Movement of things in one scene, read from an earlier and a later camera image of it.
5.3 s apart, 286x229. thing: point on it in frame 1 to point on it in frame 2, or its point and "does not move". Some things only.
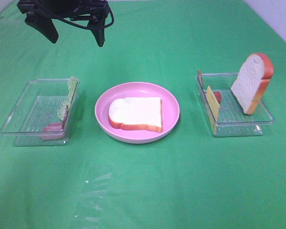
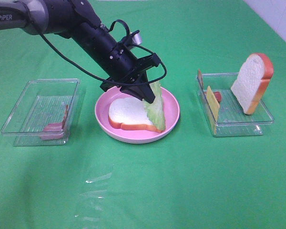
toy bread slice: x=137 y=113 does not move
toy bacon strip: x=218 y=94 does not move
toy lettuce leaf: x=73 y=82 to x=155 y=110
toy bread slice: x=253 y=81 does not move
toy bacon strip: x=53 y=131 does not move
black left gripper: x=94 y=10 to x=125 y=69
